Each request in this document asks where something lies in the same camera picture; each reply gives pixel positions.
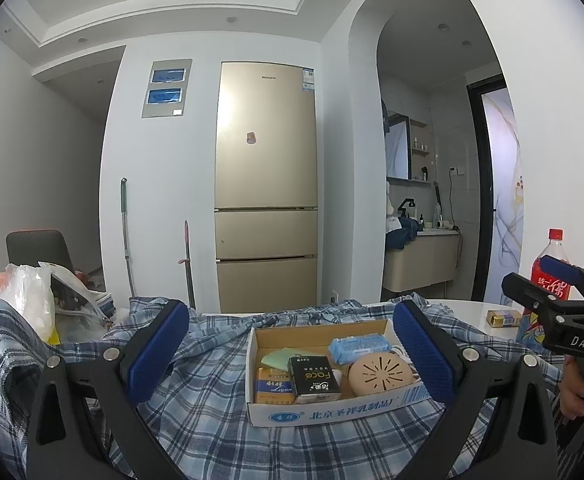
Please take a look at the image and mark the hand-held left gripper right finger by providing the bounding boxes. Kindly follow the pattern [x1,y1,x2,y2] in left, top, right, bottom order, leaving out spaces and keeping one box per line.
[392,300,558,480]

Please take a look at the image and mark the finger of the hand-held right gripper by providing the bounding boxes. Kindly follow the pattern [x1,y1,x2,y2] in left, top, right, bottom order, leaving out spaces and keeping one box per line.
[502,272,572,322]
[540,255,584,306]

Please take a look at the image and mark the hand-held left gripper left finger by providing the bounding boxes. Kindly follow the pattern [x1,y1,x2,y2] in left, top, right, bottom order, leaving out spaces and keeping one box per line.
[26,299,191,480]

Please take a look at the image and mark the pink round slotted case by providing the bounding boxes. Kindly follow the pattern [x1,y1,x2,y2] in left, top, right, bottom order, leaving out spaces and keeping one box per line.
[348,351,415,396]

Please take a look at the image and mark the light blue tissue pack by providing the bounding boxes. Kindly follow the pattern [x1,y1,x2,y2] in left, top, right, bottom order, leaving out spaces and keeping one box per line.
[328,332,391,366]

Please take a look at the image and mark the black cigarette pack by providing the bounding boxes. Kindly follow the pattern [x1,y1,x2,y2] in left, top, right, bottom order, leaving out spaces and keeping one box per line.
[288,355,343,405]

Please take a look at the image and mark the cardboard box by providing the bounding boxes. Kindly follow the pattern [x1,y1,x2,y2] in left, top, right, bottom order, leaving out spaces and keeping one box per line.
[245,317,433,427]

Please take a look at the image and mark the green pad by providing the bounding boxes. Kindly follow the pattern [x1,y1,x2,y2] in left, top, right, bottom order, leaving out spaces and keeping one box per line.
[261,347,300,371]

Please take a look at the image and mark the yellow and blue cigarette pack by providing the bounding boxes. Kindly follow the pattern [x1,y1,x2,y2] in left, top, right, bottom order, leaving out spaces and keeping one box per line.
[256,366,295,405]

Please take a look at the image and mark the white soft toy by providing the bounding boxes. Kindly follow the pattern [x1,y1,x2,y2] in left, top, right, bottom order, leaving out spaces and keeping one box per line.
[386,182,400,231]

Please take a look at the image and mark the red-capped soda bottle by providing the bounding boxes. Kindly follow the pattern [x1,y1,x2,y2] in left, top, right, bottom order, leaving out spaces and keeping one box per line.
[516,228,572,346]

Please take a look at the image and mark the small gold box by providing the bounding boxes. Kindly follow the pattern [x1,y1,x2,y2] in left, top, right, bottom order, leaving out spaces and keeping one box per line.
[486,309,522,329]

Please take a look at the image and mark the blue plaid shirt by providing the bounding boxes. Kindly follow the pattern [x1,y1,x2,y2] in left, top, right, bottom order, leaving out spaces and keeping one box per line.
[0,296,567,480]

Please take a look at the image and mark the beige vanity cabinet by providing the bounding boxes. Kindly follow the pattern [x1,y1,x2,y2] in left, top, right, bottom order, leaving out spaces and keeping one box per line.
[384,232,461,292]

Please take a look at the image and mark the dark blue cloth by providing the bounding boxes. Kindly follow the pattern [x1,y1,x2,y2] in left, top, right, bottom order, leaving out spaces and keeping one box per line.
[386,216,425,251]

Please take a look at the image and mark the white plastic bag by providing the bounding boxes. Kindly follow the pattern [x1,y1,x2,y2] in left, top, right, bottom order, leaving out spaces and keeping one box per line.
[0,261,115,345]

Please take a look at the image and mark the gold three-door refrigerator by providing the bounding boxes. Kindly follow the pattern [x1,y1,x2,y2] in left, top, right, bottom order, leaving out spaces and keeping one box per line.
[214,61,319,314]

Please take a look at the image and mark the bathroom mirror cabinet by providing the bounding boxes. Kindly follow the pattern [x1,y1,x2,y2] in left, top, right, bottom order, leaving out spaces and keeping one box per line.
[386,110,413,181]

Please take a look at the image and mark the pink broom handle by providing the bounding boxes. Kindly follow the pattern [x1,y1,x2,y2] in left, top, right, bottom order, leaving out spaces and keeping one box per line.
[178,220,196,308]

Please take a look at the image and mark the grey mop handle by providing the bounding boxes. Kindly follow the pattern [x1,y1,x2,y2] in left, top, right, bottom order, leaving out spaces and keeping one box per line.
[120,177,137,297]

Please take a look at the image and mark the black door frame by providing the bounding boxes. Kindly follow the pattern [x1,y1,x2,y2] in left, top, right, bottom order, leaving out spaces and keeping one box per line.
[466,74,510,303]

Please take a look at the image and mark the wall shelf with bottles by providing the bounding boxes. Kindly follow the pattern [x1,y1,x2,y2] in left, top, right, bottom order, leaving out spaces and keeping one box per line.
[411,119,431,153]

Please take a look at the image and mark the grey wall panel blue windows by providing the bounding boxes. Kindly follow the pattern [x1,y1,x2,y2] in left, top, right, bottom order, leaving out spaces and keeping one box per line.
[140,58,193,120]

